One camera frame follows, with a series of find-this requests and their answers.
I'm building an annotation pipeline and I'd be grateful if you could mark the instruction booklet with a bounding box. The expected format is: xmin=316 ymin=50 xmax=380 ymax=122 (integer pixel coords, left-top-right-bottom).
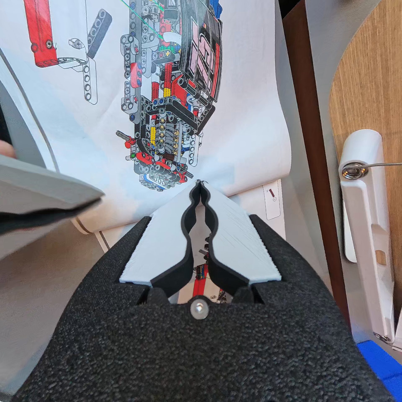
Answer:
xmin=0 ymin=0 xmax=292 ymax=305

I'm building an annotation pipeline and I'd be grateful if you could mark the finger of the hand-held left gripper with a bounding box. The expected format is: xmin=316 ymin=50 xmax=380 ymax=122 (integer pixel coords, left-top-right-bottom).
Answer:
xmin=0 ymin=155 xmax=106 ymax=236

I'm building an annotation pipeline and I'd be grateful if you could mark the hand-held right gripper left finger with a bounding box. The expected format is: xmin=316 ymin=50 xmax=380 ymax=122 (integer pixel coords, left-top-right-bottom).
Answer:
xmin=119 ymin=182 xmax=201 ymax=297

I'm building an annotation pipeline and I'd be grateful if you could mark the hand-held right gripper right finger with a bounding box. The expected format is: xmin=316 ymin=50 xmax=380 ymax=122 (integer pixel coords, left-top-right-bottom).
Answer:
xmin=200 ymin=182 xmax=282 ymax=296

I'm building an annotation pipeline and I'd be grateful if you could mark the blue plastic bin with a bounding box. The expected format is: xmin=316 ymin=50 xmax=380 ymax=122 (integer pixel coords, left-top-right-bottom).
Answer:
xmin=356 ymin=341 xmax=402 ymax=402

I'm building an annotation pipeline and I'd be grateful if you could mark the wooden document stand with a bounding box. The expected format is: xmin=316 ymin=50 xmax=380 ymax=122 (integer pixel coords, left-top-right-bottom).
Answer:
xmin=328 ymin=0 xmax=402 ymax=352

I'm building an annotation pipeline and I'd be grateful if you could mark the person's left hand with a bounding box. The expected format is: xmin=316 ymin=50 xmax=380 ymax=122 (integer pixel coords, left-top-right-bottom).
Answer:
xmin=0 ymin=140 xmax=17 ymax=160

